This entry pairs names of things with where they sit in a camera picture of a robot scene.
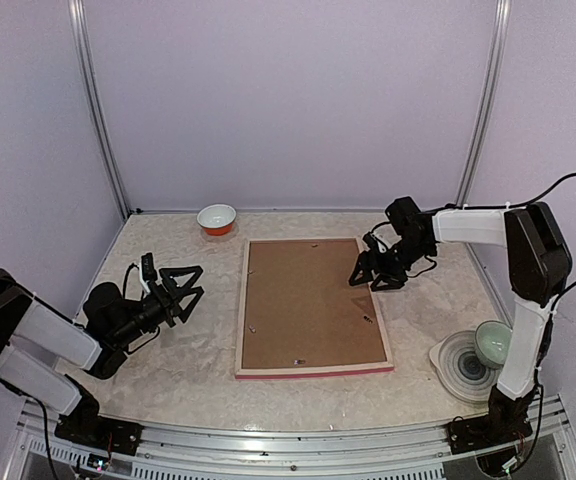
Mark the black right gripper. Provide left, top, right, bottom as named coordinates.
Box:
left=349, top=236, right=434, bottom=291

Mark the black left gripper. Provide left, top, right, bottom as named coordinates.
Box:
left=111, top=265, right=203, bottom=348

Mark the brown cardboard backing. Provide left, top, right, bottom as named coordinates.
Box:
left=241, top=240, right=388, bottom=369

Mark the pink wooden picture frame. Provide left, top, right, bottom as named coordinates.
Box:
left=234, top=236, right=395, bottom=380

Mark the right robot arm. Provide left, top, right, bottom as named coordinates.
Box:
left=348, top=196, right=572, bottom=444

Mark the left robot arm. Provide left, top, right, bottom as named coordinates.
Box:
left=0, top=259, right=204, bottom=446

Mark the orange white bowl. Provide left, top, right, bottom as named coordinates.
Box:
left=197, top=204, right=237, bottom=236

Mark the green ceramic bowl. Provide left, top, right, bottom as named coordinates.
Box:
left=474, top=321, right=512, bottom=370

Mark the white swirl plate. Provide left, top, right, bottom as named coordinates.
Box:
left=429, top=330, right=501, bottom=405

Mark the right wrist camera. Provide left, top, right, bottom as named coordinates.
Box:
left=362, top=231, right=389, bottom=254

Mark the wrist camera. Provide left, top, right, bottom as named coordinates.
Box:
left=138, top=252, right=158, bottom=295
left=362, top=231, right=389, bottom=254

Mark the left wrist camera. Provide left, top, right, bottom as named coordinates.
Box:
left=138, top=252, right=158, bottom=295

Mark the aluminium front rail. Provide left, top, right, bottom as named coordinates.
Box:
left=0, top=397, right=576, bottom=479

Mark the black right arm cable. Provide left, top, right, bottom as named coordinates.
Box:
left=367, top=172, right=576, bottom=451

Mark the right aluminium corner post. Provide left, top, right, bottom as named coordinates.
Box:
left=456, top=0, right=512, bottom=205

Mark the aluminium corner post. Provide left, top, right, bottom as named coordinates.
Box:
left=68, top=0, right=132, bottom=222
left=456, top=0, right=512, bottom=205

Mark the left aluminium corner post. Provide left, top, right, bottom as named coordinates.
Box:
left=68, top=0, right=132, bottom=222

